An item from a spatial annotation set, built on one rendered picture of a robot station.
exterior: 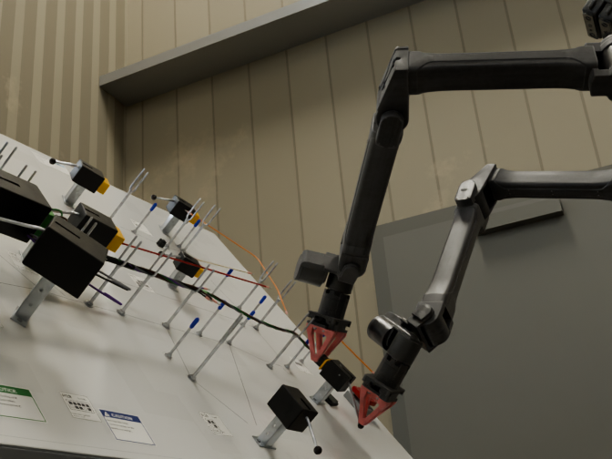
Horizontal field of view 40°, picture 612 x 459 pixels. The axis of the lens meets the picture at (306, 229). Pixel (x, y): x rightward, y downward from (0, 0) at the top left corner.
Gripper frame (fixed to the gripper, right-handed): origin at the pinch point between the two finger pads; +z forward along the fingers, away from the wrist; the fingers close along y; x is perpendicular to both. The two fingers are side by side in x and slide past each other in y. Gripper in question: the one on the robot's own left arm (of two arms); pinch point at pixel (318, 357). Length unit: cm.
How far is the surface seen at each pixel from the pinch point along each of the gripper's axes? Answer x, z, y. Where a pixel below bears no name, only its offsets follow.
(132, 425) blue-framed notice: 4, 10, 68
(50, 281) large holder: -13, -5, 73
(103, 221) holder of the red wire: -25, -15, 51
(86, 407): 0, 8, 75
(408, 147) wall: -59, -83, -187
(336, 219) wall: -81, -43, -182
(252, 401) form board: 1.2, 8.3, 28.2
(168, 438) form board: 6, 11, 63
